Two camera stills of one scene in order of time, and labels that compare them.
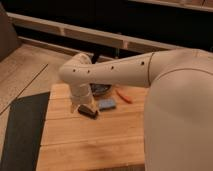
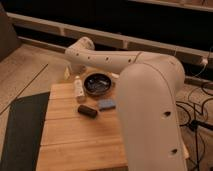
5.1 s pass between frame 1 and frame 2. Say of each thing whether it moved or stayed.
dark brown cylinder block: stayed
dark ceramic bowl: stayed
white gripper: moved
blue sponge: stayed
